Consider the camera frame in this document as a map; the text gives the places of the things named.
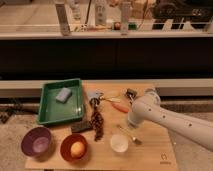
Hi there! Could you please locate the metal fork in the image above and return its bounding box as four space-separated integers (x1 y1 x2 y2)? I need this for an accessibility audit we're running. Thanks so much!
116 125 142 145

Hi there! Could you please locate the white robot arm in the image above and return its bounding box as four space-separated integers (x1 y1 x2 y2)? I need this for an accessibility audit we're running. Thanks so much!
127 89 213 151

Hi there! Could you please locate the white small bowl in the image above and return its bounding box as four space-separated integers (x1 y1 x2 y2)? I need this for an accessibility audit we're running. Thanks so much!
110 134 128 153

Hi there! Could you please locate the orange bowl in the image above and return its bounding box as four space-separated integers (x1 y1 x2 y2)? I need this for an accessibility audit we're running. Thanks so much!
60 134 87 162

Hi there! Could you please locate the purple bowl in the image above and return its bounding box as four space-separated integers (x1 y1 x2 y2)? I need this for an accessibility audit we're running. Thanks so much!
21 127 52 157

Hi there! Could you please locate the yellow-white small utensil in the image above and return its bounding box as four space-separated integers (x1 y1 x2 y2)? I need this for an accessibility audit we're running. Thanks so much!
101 97 121 103

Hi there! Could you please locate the orange carrot toy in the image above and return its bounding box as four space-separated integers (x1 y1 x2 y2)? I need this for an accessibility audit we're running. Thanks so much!
111 103 129 113

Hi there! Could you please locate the small dark metal clip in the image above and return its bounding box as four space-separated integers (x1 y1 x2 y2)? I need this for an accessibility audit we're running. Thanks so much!
125 88 137 101

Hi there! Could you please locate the blue sponge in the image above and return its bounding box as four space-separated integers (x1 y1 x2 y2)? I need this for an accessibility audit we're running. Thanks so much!
56 88 72 103

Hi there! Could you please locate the dark rectangular block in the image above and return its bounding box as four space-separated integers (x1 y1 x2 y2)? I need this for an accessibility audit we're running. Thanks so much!
71 121 92 133

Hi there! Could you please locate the wooden board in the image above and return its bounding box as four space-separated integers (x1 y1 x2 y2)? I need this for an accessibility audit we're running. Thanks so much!
24 82 178 171

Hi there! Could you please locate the green plastic tray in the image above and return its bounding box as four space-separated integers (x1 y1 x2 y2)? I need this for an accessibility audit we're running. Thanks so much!
37 78 85 126

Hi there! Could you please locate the yellow egg-shaped ball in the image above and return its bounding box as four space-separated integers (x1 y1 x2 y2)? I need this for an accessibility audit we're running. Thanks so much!
71 142 85 158

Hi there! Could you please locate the brown braided rope toy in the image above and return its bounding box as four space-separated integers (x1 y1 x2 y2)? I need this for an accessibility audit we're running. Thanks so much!
91 107 104 141

